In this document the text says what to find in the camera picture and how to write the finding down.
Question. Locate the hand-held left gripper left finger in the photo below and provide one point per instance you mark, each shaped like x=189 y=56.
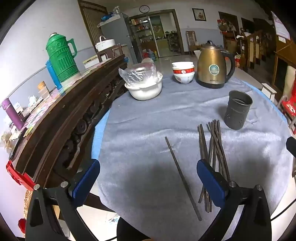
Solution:
x=86 y=179

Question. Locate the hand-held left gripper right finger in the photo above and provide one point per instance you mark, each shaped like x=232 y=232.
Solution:
x=211 y=183

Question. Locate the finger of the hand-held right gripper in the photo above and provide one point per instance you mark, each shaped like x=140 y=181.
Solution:
x=291 y=146

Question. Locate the dark metal chopstick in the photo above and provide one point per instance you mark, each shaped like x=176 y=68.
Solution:
x=182 y=178

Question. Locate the bundle of metal chopsticks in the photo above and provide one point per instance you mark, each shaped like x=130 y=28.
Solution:
x=216 y=143

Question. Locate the grey metal chopstick holder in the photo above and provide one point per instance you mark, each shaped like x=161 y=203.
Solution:
x=238 y=113

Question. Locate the red plastic chair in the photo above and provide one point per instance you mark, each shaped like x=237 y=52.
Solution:
x=290 y=109

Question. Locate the small white stool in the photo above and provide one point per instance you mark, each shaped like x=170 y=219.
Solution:
x=268 y=89

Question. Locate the dark carved wooden sideboard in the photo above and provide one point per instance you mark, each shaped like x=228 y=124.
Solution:
x=69 y=120

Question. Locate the beige armchair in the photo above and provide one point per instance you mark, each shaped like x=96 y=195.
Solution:
x=290 y=78

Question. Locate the red plastic object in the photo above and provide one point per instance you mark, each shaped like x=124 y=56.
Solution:
x=18 y=175

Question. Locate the grey tablecloth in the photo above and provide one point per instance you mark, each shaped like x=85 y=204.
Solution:
x=157 y=129

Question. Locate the pink patterned table mat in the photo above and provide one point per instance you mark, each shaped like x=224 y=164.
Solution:
x=53 y=97

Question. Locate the wooden pillar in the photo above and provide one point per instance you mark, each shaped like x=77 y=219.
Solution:
x=281 y=53

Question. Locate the purple bottle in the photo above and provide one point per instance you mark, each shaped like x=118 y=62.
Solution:
x=12 y=113

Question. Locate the wooden stair railing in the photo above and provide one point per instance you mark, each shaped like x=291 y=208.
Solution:
x=256 y=48

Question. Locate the white ceramic pot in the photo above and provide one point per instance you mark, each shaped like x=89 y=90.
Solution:
x=144 y=91

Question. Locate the gold electric kettle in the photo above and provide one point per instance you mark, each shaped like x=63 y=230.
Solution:
x=212 y=69

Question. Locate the blue thermos jug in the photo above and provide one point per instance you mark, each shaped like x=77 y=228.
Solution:
x=52 y=74

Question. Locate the white chest freezer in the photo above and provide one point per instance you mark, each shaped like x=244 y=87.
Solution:
x=91 y=62

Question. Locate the clear plastic bag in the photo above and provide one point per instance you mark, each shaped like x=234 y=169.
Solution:
x=138 y=73

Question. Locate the green thermos jug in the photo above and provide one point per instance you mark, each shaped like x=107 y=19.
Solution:
x=62 y=60

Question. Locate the dark wooden chair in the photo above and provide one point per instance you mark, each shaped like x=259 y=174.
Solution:
x=109 y=52

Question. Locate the brown wooden chair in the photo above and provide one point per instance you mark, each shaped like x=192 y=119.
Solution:
x=191 y=40

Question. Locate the grey refrigerator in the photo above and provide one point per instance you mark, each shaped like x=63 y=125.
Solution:
x=115 y=30

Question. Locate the shelf with goods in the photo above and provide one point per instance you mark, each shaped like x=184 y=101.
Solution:
x=141 y=34

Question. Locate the brown wooden door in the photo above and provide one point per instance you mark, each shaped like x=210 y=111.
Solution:
x=91 y=18

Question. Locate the blue bag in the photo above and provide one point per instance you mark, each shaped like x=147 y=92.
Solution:
x=106 y=17

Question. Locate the wall calendar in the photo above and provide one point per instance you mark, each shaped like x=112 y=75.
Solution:
x=281 y=25

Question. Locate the framed wall picture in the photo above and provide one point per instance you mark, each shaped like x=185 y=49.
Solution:
x=199 y=14

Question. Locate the round wall clock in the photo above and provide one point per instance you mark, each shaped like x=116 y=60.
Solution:
x=144 y=8

